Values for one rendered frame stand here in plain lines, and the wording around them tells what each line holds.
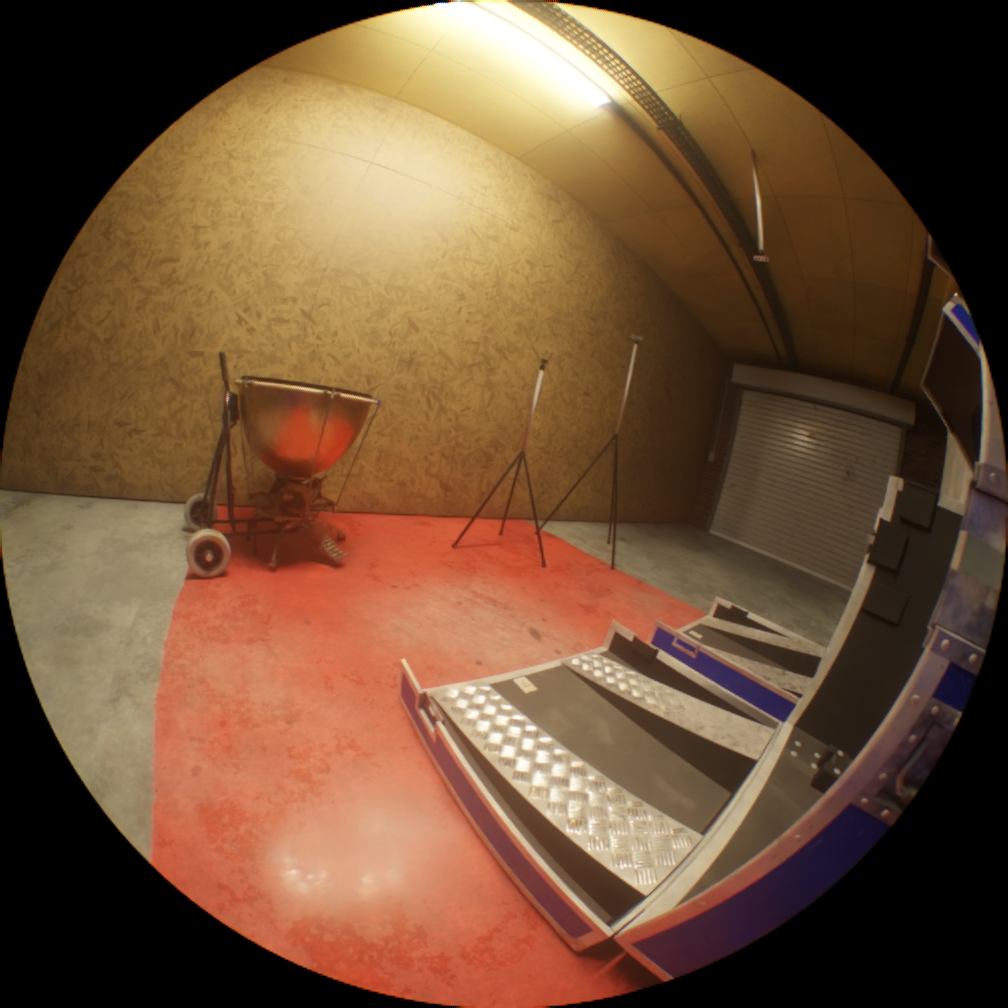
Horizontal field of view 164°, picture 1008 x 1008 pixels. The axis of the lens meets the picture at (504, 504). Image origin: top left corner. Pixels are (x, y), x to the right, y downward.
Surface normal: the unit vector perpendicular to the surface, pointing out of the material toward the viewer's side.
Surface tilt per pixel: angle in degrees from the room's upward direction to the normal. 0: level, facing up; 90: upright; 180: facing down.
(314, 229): 90
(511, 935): 0
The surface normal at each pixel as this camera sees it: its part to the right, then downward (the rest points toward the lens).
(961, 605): -0.82, -0.07
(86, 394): 0.58, 0.29
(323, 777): 0.22, -0.95
